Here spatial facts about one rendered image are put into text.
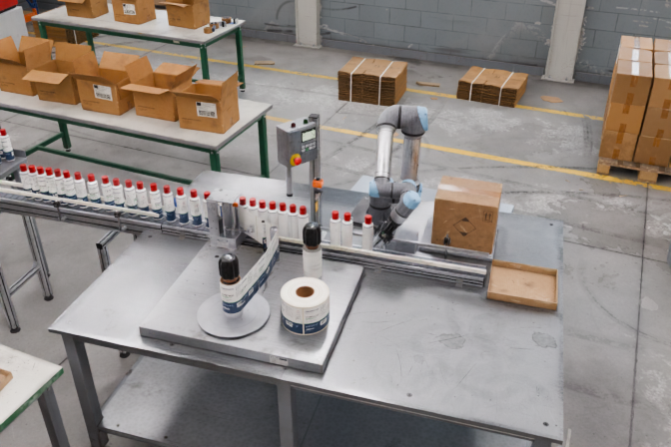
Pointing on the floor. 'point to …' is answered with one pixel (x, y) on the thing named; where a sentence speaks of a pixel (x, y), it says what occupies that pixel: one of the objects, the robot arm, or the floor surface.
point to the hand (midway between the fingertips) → (375, 243)
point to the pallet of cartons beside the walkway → (638, 110)
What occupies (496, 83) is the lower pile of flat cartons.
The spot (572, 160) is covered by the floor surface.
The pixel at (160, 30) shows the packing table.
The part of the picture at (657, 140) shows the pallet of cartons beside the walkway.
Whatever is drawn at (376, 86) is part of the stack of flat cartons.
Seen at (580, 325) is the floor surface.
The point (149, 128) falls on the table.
